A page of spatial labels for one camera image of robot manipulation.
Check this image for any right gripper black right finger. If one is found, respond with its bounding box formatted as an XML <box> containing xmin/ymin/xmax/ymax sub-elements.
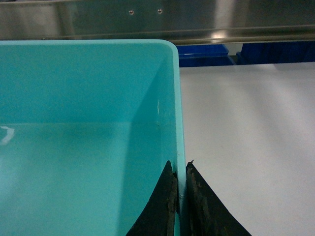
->
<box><xmin>186</xmin><ymin>161</ymin><xmax>250</xmax><ymax>236</ymax></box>

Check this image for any blue bin under rail right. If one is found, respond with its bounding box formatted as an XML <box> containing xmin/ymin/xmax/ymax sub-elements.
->
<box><xmin>237</xmin><ymin>41</ymin><xmax>315</xmax><ymax>65</ymax></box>

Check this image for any blue bin under rail centre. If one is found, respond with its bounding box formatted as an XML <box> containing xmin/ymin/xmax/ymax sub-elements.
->
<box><xmin>177</xmin><ymin>44</ymin><xmax>236</xmax><ymax>67</ymax></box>

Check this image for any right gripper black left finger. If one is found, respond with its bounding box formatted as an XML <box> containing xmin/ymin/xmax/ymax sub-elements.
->
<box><xmin>127</xmin><ymin>160</ymin><xmax>178</xmax><ymax>236</ymax></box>

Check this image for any blue bin under rail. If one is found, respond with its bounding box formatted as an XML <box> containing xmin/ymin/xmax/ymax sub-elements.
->
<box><xmin>177</xmin><ymin>44</ymin><xmax>236</xmax><ymax>67</ymax></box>
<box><xmin>237</xmin><ymin>41</ymin><xmax>315</xmax><ymax>65</ymax></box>

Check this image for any stainless steel shelf rail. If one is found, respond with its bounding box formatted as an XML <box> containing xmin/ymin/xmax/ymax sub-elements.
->
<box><xmin>0</xmin><ymin>0</ymin><xmax>315</xmax><ymax>45</ymax></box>

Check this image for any light teal plastic bin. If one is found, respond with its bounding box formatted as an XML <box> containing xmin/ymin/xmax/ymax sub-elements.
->
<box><xmin>0</xmin><ymin>40</ymin><xmax>187</xmax><ymax>236</ymax></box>

